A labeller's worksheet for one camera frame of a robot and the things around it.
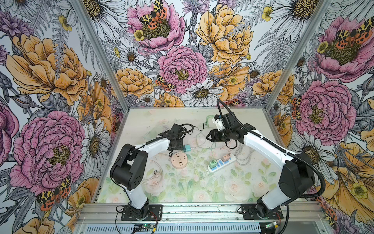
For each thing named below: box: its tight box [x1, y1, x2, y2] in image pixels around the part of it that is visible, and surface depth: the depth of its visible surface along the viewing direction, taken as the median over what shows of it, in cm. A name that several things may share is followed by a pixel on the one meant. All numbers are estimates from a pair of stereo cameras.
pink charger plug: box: [221, 153, 231, 162], surface depth 88 cm
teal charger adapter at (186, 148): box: [183, 144, 191, 153], surface depth 99 cm
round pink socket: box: [170, 151, 188, 170], surface depth 92 cm
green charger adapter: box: [208, 159, 218, 169], surface depth 85 cm
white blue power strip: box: [207, 153, 237, 173], surface depth 91 cm
